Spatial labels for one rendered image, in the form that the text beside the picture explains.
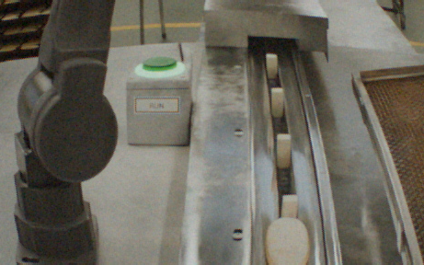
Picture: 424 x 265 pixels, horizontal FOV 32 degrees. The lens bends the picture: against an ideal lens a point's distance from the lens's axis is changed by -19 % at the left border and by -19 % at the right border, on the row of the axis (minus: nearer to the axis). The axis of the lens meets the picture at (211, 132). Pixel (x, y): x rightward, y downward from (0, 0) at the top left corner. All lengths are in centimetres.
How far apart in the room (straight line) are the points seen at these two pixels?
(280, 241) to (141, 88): 33
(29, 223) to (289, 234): 23
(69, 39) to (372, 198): 38
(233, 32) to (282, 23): 7
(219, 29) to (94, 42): 55
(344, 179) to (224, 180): 16
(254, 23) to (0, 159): 44
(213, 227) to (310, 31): 53
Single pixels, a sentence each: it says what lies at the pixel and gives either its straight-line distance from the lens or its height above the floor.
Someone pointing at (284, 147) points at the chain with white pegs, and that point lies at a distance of 86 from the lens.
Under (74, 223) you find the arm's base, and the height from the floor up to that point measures 87.
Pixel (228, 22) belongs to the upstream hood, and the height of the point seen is 90.
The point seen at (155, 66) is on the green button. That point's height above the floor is 91.
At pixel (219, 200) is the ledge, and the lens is 75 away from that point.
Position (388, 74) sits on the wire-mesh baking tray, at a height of 90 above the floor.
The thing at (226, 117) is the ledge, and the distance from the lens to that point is 93.
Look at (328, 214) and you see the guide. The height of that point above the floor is 86.
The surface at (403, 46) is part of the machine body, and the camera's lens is 150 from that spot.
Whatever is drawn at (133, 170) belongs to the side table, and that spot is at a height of 82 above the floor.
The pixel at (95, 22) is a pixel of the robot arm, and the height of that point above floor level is 104.
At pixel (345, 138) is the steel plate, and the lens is 100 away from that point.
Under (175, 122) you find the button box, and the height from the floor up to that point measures 85.
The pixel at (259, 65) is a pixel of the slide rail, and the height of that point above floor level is 85.
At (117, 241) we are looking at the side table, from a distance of 77.
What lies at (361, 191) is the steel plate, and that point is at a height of 82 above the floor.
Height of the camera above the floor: 119
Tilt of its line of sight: 21 degrees down
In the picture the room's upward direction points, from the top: straight up
